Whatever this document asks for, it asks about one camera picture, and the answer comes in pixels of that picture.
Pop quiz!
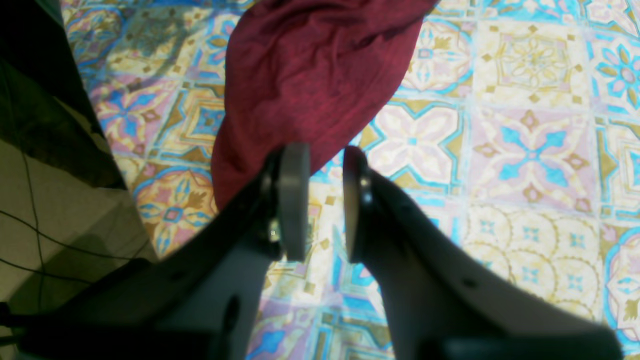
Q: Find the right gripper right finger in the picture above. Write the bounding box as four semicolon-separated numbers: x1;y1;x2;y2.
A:
343;146;623;360

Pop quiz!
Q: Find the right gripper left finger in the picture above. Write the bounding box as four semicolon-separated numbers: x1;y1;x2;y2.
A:
14;143;310;360

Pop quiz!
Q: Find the dark red t-shirt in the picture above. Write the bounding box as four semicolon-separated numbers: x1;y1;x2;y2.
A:
210;0;438;211

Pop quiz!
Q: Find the patterned tablecloth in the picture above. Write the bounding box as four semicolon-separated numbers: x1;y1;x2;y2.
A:
59;0;640;360

